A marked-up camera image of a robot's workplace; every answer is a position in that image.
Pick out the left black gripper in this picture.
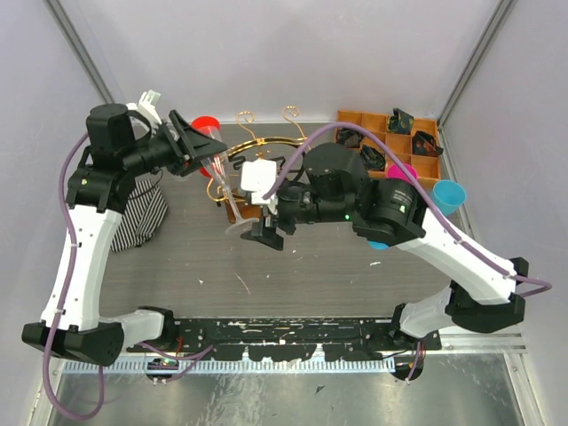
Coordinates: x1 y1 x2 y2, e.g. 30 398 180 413
122 108 227 177

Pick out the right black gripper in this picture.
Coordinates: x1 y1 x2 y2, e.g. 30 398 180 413
240 179 355 250

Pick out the clear wine glass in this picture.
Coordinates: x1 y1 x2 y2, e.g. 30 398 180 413
212 148 257 234

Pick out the red wine glass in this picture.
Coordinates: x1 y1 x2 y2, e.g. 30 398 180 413
192 115 221 178

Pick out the black white striped cloth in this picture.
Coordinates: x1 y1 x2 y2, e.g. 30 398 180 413
111 179 168 253

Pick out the pink wine glass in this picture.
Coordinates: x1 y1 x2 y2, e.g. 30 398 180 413
385 163 418 182

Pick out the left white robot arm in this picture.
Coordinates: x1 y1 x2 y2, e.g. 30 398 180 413
21 103 227 367

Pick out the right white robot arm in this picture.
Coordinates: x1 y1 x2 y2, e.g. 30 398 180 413
241 143 528 350

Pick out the black sock in tray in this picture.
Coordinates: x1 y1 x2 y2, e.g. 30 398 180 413
335 128 364 149
360 146 386 171

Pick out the patterned dark sock in tray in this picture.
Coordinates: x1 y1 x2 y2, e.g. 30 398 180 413
387 108 414 135

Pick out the wooden compartment tray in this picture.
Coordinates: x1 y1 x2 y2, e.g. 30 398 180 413
336 110 441 189

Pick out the dark sock right tray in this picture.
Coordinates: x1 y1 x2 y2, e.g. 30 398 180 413
412 130 444 157

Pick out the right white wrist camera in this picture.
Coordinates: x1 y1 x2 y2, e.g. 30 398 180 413
240 159 278 209

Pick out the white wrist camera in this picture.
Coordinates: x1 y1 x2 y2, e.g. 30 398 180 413
240 159 278 209
126 90 162 132

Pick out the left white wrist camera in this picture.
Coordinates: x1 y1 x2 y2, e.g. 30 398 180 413
126 90 162 132

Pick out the black mounting base plate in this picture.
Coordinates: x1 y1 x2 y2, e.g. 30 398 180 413
151 317 415 362

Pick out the gold wire wine glass rack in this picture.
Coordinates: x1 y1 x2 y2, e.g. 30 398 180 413
206 106 306 225

